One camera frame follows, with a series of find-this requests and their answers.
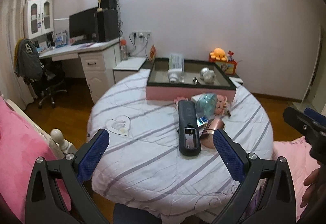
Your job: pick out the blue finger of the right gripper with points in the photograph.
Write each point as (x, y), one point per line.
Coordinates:
(321, 119)

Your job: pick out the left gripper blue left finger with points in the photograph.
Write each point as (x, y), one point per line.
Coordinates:
(44, 202)

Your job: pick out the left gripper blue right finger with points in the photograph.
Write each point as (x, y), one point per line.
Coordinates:
(266, 191)

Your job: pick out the rose gold metal cup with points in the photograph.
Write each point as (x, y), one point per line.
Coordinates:
(206, 138)

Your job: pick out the black remote control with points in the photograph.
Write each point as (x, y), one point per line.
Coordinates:
(189, 142)

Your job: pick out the pink kitty hair clip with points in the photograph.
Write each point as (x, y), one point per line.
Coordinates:
(221, 105)

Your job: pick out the blue gum pack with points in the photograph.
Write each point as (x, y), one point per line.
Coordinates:
(202, 121)

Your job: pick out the teal round container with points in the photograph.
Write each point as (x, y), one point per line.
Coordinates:
(206, 105)

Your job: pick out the white plush toy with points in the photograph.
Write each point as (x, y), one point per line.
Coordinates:
(207, 75)

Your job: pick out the white power adapter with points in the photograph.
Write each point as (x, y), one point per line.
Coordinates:
(197, 98)

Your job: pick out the black flower hair clip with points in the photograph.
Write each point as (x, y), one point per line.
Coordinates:
(195, 81)

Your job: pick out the pink toy teeth clip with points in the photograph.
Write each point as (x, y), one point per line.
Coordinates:
(176, 101)

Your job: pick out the white plug night light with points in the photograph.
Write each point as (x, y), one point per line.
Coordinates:
(175, 75)

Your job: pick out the clear plastic floss box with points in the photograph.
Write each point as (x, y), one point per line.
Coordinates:
(176, 61)

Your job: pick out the person right hand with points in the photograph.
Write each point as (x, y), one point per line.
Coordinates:
(310, 182)

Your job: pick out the pink bed blanket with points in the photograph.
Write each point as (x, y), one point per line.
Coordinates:
(21, 145)

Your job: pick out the white striped quilt tablecloth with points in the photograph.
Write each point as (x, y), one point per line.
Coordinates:
(143, 168)

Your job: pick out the red toy box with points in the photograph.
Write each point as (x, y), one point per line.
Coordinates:
(228, 67)

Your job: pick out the black office chair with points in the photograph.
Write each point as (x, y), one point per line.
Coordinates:
(50, 83)

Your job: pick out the orange octopus plush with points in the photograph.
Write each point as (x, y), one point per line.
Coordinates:
(218, 55)

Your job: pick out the grey jacket on chair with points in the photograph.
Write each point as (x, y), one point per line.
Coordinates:
(26, 60)

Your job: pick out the white computer desk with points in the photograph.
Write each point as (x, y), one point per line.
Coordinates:
(98, 61)

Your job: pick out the pink black storage box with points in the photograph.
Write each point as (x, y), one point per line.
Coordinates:
(159, 87)

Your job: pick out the black white TV stand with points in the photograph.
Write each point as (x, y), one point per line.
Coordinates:
(159, 67)

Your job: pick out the orange lid water bottle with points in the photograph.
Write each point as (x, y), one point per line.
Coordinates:
(124, 49)

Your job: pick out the small figurine on stand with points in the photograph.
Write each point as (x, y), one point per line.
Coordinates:
(152, 53)

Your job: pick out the black computer monitor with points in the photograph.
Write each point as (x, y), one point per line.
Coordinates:
(82, 26)

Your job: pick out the black computer tower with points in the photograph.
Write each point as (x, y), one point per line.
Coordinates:
(107, 25)

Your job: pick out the black speaker box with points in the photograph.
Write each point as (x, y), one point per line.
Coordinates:
(108, 4)

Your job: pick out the white curtain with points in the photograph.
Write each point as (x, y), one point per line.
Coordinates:
(12, 30)

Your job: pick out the white bed post knob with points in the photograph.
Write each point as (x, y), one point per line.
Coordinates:
(65, 146)

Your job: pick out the wall power outlet strip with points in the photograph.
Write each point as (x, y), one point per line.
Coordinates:
(141, 34)

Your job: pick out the white wall cabinet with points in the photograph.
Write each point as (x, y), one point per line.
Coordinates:
(38, 18)

